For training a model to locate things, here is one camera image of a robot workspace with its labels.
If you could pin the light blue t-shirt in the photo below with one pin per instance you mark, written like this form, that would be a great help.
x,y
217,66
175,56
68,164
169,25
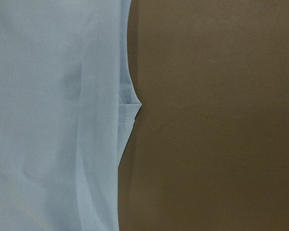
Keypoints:
x,y
67,110

